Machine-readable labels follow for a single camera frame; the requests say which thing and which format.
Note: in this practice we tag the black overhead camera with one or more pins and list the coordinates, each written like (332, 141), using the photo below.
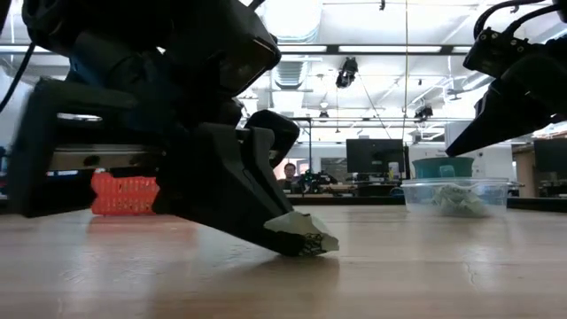
(346, 73)

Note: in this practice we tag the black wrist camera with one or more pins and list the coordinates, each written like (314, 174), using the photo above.
(239, 53)
(491, 55)

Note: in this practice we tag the white column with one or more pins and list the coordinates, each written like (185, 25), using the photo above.
(456, 130)

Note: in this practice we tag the silver air duct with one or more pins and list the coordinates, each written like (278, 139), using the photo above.
(292, 17)

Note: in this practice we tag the white bottle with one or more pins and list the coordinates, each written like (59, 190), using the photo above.
(393, 170)

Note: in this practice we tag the orange plastic basket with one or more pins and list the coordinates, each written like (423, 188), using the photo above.
(124, 195)

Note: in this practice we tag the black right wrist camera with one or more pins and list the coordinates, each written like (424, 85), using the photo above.
(491, 55)

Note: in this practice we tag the black background robot arm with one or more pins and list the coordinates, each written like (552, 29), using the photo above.
(316, 181)

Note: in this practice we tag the clear plastic bin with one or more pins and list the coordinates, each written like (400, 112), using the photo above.
(416, 199)

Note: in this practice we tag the person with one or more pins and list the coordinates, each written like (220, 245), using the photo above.
(290, 169)

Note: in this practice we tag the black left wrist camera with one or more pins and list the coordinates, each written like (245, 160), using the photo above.
(239, 53)

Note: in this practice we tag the black computer monitor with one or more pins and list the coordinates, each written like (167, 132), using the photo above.
(376, 155)
(551, 155)

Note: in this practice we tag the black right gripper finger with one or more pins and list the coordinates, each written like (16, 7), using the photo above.
(491, 106)
(500, 126)

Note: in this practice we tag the black metal frame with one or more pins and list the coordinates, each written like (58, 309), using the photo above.
(310, 146)

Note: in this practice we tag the black ceiling camera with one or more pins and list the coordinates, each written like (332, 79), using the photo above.
(424, 113)

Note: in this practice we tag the black overhead beam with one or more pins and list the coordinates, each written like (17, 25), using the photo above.
(332, 49)

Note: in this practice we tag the teal plastic bin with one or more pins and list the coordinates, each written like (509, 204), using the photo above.
(443, 168)

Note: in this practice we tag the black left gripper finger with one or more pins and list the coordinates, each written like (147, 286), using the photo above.
(266, 177)
(212, 186)

